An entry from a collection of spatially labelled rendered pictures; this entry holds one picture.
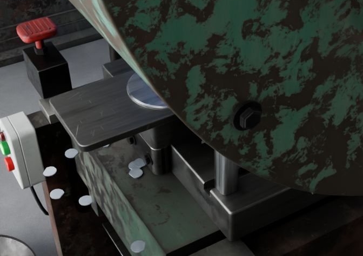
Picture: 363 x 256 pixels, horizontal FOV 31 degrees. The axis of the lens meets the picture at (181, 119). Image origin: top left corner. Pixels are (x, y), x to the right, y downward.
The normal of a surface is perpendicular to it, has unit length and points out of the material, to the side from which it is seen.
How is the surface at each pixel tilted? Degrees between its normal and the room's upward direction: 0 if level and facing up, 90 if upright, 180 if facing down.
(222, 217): 90
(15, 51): 0
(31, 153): 90
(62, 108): 0
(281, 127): 90
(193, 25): 90
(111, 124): 0
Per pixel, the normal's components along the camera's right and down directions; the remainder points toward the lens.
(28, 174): 0.49, 0.52
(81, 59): -0.04, -0.79
